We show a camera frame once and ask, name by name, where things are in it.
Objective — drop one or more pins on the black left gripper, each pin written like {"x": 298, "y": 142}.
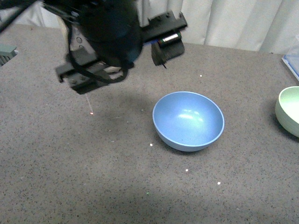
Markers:
{"x": 113, "y": 30}

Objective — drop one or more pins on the blue bowl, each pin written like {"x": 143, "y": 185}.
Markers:
{"x": 187, "y": 121}

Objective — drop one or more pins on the green bowl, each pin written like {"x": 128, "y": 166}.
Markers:
{"x": 287, "y": 109}

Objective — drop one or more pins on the cream toaster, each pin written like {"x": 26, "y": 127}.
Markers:
{"x": 79, "y": 41}

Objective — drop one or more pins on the grey green rack corner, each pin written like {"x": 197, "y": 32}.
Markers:
{"x": 7, "y": 52}

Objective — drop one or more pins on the white curtain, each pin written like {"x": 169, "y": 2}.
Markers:
{"x": 257, "y": 25}

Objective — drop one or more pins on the clear plastic container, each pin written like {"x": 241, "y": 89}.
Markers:
{"x": 291, "y": 59}

